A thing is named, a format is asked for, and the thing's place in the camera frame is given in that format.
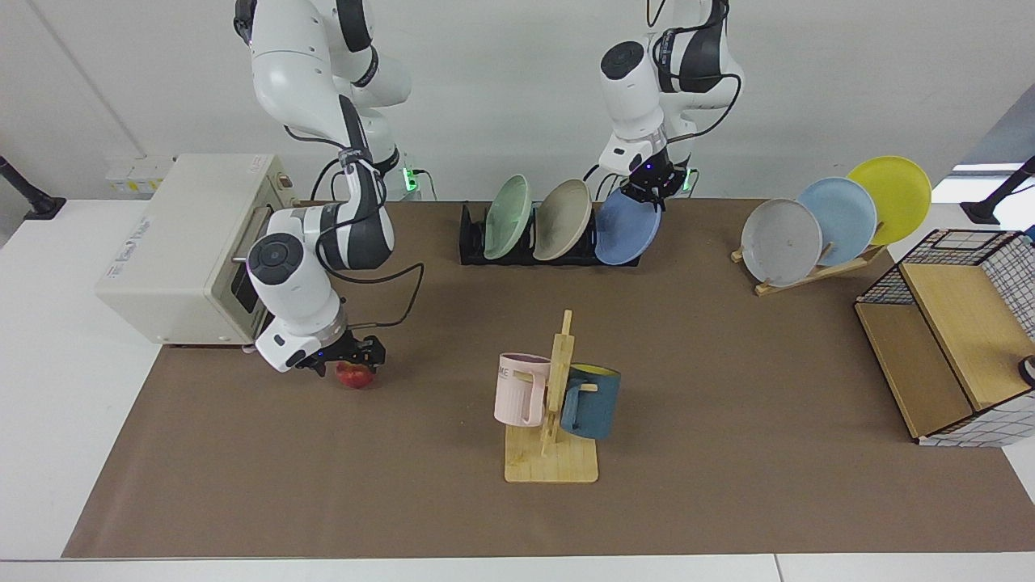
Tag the red yellow apple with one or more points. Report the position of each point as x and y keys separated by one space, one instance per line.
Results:
x=354 y=377

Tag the beige plate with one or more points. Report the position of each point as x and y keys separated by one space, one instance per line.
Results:
x=562 y=220

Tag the grey plate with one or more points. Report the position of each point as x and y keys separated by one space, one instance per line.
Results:
x=780 y=242

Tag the pale green plate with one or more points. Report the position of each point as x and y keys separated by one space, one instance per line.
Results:
x=508 y=217

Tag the black dish rack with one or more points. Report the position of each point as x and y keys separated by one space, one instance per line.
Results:
x=471 y=242

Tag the light blue plate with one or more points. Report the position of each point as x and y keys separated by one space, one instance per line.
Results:
x=841 y=218

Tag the wooden plate rack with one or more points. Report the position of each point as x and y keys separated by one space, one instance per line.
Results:
x=857 y=259

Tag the yellow plate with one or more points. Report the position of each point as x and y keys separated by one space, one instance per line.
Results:
x=893 y=194

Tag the brown table cloth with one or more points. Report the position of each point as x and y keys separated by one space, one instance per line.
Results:
x=323 y=485

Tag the pink cup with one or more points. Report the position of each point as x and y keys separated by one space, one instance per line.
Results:
x=517 y=396

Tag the pale toaster oven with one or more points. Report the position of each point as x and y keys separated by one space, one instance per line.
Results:
x=170 y=267

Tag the wooden cup stand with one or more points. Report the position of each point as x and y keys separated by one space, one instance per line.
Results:
x=550 y=465

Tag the dark blue cup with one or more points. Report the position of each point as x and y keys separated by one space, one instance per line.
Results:
x=594 y=404

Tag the black stand foot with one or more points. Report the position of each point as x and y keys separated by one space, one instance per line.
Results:
x=32 y=202
x=990 y=208

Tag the small grey round thing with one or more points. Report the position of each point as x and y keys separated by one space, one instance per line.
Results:
x=1028 y=370

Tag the white wall socket strip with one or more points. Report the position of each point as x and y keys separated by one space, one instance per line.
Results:
x=133 y=174

